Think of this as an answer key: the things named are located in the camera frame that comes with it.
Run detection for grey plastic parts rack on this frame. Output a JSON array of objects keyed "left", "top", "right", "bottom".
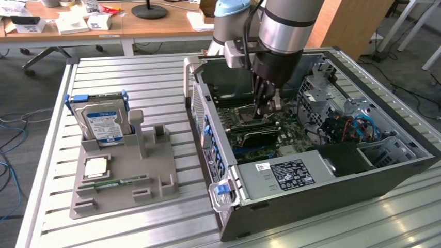
[{"left": 68, "top": 109, "right": 181, "bottom": 220}]

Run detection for silver disk bay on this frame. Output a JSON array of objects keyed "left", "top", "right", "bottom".
[{"left": 356, "top": 136, "right": 417, "bottom": 169}]

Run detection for red packet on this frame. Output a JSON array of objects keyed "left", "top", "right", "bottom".
[{"left": 101, "top": 5, "right": 124, "bottom": 15}]

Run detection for white table frame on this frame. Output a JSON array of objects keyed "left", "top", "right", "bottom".
[{"left": 377, "top": 0, "right": 441, "bottom": 71}]

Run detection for wooden cabinet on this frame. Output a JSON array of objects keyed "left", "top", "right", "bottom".
[{"left": 305, "top": 0, "right": 396, "bottom": 60}]

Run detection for perforated metal drive cage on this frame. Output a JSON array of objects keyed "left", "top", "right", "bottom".
[{"left": 294, "top": 55, "right": 349, "bottom": 130}]

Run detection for CPU socket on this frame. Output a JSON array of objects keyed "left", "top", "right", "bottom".
[{"left": 233, "top": 105, "right": 257, "bottom": 125}]

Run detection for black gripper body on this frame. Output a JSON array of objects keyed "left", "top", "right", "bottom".
[{"left": 250, "top": 50, "right": 305, "bottom": 88}]

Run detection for white paper sheets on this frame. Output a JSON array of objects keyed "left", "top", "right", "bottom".
[{"left": 0, "top": 2, "right": 28, "bottom": 17}]

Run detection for blue expansion slot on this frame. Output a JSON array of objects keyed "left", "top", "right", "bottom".
[{"left": 232, "top": 145, "right": 273, "bottom": 156}]

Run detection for green motherboard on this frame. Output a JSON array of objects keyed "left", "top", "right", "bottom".
[{"left": 207, "top": 85, "right": 316, "bottom": 165}]

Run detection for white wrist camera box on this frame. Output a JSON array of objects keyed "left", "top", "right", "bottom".
[{"left": 224, "top": 38, "right": 257, "bottom": 69}]

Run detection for grey floor cable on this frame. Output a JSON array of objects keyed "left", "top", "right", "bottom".
[{"left": 0, "top": 108, "right": 55, "bottom": 123}]

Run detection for white box with label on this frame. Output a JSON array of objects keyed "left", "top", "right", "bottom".
[{"left": 87, "top": 14, "right": 113, "bottom": 31}]

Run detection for white box black lid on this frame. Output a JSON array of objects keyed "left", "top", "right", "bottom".
[{"left": 9, "top": 15, "right": 47, "bottom": 34}]

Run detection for wooden desk white frame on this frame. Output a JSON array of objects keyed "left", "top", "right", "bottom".
[{"left": 0, "top": 0, "right": 310, "bottom": 57}]

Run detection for hard disk in blue caddy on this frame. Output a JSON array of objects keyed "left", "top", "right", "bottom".
[{"left": 64, "top": 89, "right": 131, "bottom": 148}]

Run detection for black caster leg frame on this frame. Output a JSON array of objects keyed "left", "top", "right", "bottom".
[{"left": 23, "top": 45, "right": 104, "bottom": 77}]

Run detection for white open cardboard box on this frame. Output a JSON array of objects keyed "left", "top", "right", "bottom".
[{"left": 55, "top": 17, "right": 91, "bottom": 35}]

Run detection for silver CPU chip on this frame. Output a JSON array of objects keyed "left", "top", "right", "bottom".
[{"left": 84, "top": 157, "right": 108, "bottom": 178}]

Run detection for grey power supply unit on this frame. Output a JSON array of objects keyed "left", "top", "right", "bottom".
[{"left": 237, "top": 150, "right": 337, "bottom": 201}]

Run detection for green RAM stick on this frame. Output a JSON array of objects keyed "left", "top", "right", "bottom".
[{"left": 77, "top": 175, "right": 148, "bottom": 191}]

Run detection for red wire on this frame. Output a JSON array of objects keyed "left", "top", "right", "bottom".
[{"left": 341, "top": 119, "right": 356, "bottom": 142}]

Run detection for blue data wire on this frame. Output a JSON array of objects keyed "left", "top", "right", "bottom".
[{"left": 354, "top": 113, "right": 382, "bottom": 142}]

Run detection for black floor cable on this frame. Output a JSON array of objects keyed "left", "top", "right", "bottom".
[{"left": 374, "top": 25, "right": 441, "bottom": 119}]

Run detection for black floor power strip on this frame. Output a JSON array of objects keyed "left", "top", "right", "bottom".
[{"left": 357, "top": 51, "right": 389, "bottom": 64}]

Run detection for blue floor cable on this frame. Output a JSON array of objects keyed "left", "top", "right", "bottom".
[{"left": 0, "top": 123, "right": 28, "bottom": 222}]

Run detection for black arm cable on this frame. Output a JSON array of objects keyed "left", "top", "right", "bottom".
[{"left": 243, "top": 0, "right": 268, "bottom": 70}]

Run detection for black graphics card with fan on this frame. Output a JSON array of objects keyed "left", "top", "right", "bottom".
[{"left": 239, "top": 128, "right": 278, "bottom": 148}]

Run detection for blue case latch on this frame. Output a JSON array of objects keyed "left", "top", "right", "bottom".
[{"left": 213, "top": 180, "right": 231, "bottom": 198}]

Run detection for brown cardboard box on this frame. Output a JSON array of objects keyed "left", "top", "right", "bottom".
[{"left": 199, "top": 0, "right": 217, "bottom": 18}]

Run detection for black round lamp base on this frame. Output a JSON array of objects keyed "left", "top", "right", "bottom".
[{"left": 131, "top": 0, "right": 169, "bottom": 20}]

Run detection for dark open PC case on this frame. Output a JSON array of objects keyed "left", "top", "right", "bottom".
[{"left": 184, "top": 50, "right": 441, "bottom": 243}]

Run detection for white booklet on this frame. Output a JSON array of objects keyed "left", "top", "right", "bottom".
[{"left": 187, "top": 11, "right": 215, "bottom": 32}]

